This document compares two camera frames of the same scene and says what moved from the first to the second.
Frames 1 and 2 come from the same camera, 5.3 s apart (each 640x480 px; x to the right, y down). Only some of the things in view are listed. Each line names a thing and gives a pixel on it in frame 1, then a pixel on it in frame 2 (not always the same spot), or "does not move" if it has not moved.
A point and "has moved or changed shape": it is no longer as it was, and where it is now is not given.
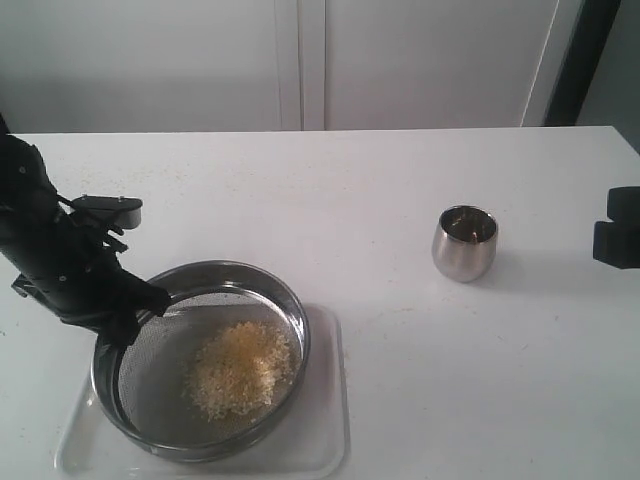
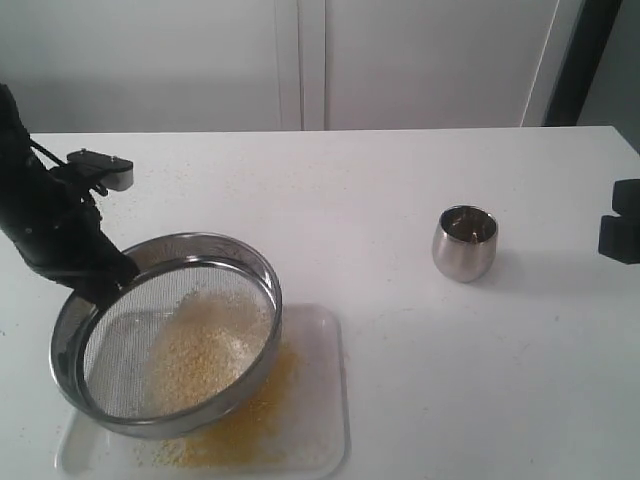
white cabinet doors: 148,66 does not move
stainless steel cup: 464,242 does not move
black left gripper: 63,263 → 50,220
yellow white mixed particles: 241,371 → 210,344
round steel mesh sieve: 213,367 has moved or changed shape
